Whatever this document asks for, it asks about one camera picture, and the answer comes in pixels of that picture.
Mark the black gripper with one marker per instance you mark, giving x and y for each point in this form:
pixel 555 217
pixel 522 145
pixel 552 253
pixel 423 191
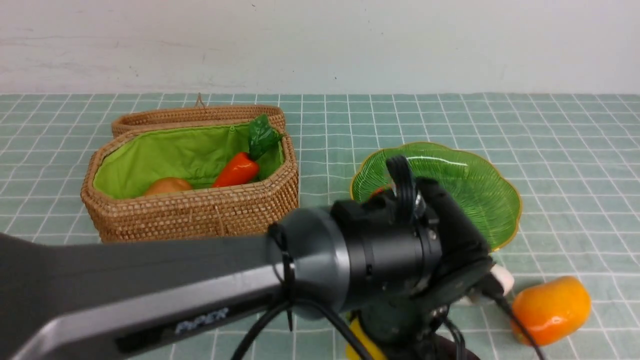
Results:
pixel 402 326

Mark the yellow lemon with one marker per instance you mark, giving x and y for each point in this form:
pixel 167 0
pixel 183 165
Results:
pixel 373 350

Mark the red-orange carrot with leaves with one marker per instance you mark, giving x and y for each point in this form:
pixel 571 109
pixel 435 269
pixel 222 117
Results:
pixel 243 167

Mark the brown onion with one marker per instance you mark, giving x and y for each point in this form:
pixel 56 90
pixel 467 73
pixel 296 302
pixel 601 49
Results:
pixel 168 185

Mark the orange persimmon with leaf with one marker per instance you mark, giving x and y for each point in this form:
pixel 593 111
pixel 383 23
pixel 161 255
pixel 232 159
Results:
pixel 378 191

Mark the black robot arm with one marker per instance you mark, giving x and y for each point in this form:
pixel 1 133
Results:
pixel 113 301

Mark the purple eggplant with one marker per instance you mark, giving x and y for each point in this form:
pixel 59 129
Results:
pixel 446 349

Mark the white radish with leaves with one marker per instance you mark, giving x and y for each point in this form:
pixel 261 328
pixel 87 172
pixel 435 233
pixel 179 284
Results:
pixel 501 282

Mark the orange mango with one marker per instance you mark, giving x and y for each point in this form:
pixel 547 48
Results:
pixel 553 310

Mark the green glass leaf plate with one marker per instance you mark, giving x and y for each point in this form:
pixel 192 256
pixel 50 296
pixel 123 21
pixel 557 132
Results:
pixel 492 203

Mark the woven wicker basket lid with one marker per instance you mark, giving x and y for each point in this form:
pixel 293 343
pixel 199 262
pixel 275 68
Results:
pixel 231 114

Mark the woven wicker basket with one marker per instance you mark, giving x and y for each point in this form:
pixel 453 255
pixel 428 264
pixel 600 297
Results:
pixel 121 171

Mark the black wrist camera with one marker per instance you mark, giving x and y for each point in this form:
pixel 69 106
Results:
pixel 465 251

